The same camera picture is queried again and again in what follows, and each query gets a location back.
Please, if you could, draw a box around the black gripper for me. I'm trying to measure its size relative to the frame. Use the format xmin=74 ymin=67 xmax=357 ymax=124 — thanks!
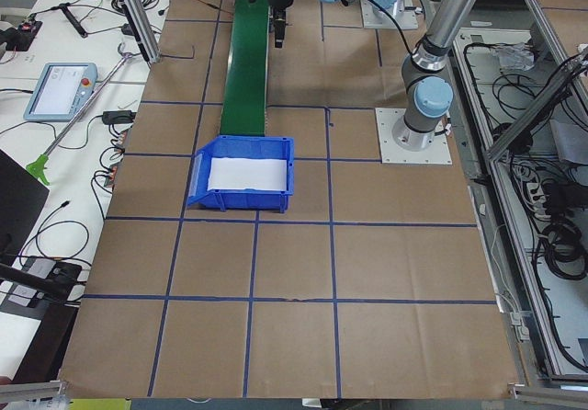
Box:
xmin=267 ymin=0 xmax=294 ymax=49

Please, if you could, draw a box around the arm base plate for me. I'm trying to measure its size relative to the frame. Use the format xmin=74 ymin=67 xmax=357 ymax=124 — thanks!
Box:
xmin=375 ymin=108 xmax=452 ymax=165
xmin=359 ymin=0 xmax=419 ymax=29

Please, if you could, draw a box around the green conveyor belt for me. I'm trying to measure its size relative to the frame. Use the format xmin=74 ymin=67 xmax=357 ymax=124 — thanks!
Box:
xmin=220 ymin=0 xmax=269 ymax=136

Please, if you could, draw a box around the blue left storage bin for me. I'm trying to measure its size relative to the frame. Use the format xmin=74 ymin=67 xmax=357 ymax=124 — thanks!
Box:
xmin=186 ymin=135 xmax=294 ymax=213

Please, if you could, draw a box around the white paper liner left bin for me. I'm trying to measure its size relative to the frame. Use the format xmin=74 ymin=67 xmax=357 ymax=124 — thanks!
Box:
xmin=208 ymin=157 xmax=288 ymax=191

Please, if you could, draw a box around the green handled reacher grabber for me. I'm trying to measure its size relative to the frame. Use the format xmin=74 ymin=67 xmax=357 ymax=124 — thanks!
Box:
xmin=26 ymin=45 xmax=138 ymax=186

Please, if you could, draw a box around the aluminium frame post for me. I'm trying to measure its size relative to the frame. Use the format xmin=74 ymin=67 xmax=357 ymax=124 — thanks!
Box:
xmin=119 ymin=0 xmax=161 ymax=64

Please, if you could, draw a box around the teach pendant tablet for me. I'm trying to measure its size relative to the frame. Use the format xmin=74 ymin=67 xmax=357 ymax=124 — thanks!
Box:
xmin=23 ymin=63 xmax=97 ymax=122

